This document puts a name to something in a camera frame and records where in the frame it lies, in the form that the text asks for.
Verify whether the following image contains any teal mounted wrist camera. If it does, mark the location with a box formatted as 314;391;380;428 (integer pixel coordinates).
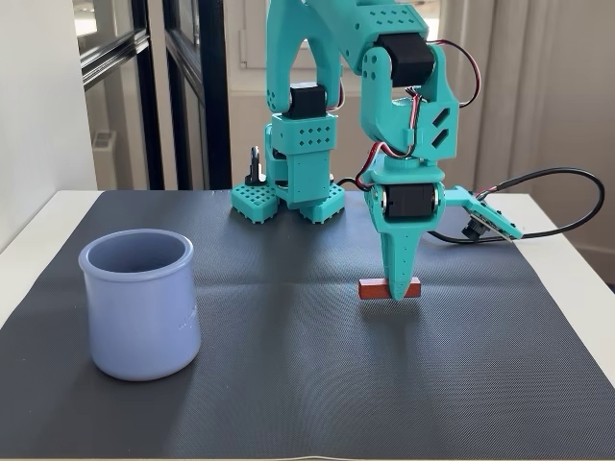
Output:
444;185;524;243

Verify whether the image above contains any white framed window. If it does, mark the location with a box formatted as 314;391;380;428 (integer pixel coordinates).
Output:
228;0;446;97

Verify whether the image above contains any dark grey woven mat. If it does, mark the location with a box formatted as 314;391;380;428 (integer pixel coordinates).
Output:
0;188;615;448

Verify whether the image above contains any teal gripper body black motor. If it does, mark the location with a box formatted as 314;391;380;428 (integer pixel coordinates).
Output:
360;166;447;237

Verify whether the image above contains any reddish wooden block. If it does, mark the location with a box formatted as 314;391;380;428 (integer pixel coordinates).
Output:
357;277;422;302

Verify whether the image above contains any black table clamp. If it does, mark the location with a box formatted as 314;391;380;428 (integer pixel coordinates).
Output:
244;146;267;187

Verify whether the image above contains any black camera cable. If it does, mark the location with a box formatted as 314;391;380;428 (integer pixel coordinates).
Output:
427;166;605;245

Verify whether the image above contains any red black servo wire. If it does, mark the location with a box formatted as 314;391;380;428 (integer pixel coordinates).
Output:
355;85;424;189
439;39;481;109

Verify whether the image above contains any blue ceramic pot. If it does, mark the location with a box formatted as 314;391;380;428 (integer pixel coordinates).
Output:
78;229;203;383

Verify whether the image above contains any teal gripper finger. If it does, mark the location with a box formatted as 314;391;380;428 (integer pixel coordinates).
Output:
379;232;420;303

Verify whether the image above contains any beige curtain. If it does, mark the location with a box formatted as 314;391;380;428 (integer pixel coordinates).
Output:
422;0;615;263

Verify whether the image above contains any black framed glass door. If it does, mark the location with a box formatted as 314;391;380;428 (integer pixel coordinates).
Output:
71;0;233;192

